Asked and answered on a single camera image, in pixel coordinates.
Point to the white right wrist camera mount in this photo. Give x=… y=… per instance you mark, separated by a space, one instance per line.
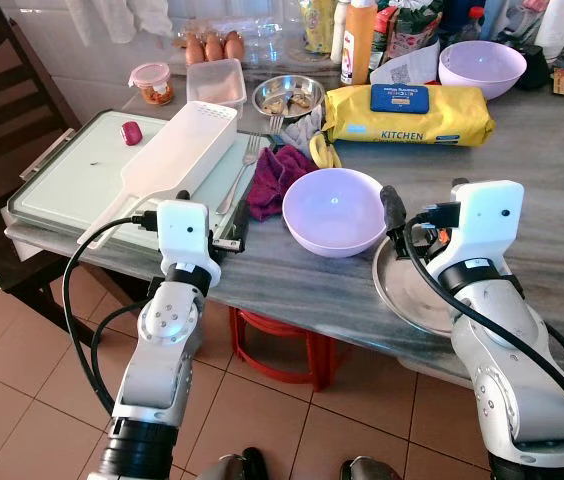
x=487 y=215

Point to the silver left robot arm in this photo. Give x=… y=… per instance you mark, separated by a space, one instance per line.
x=167 y=340

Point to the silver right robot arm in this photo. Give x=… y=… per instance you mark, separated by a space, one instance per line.
x=507 y=380

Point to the clear rectangular plastic container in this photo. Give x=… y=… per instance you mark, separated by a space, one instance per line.
x=217 y=85

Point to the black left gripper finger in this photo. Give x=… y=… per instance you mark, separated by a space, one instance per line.
x=241 y=220

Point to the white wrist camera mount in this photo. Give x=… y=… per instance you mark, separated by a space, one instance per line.
x=182 y=235
x=487 y=215

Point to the lilac plastic bowl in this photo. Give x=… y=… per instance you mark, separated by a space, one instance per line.
x=482 y=68
x=334 y=215

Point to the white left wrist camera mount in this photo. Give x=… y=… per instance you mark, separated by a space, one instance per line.
x=182 y=235

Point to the small yellow object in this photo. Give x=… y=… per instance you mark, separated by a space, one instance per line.
x=322 y=152

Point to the white printed paper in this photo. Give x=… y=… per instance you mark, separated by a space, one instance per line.
x=402 y=68

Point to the pale green glass board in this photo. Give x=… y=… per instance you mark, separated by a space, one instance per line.
x=72 y=180

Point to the dark wooden chair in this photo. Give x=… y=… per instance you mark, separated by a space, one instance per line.
x=7 y=110

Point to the red plastic stool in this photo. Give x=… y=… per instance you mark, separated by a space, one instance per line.
x=272 y=350

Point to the red capped bottle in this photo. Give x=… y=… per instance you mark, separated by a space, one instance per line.
x=473 y=25

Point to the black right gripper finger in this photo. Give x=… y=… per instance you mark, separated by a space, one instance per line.
x=393 y=207

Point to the black rounded object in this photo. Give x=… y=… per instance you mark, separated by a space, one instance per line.
x=534 y=70

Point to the steel bowl with food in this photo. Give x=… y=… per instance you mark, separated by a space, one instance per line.
x=289 y=98

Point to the maroon cloth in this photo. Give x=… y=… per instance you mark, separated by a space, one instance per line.
x=274 y=178

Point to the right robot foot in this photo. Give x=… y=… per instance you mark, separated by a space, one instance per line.
x=370 y=470

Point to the yellow kitchen wipes pack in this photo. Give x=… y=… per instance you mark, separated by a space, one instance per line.
x=442 y=125

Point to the brown egg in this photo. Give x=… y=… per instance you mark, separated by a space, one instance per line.
x=234 y=45
x=194 y=49
x=213 y=47

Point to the round steel plate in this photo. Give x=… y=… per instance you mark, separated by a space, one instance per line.
x=402 y=290

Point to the yellow food packet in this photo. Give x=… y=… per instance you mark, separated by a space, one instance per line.
x=319 y=25

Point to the orange bottle white cap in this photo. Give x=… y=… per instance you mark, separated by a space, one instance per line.
x=360 y=45

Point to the pink lidded plastic jar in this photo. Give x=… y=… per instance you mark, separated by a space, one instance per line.
x=152 y=85

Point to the steel fork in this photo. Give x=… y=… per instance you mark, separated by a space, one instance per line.
x=239 y=175
x=275 y=124

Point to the printed snack bag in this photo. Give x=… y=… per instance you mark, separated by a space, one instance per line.
x=412 y=30

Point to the small red object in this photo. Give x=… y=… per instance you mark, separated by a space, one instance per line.
x=131 y=133

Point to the white paper towel roll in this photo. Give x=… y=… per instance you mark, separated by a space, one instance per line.
x=560 y=25

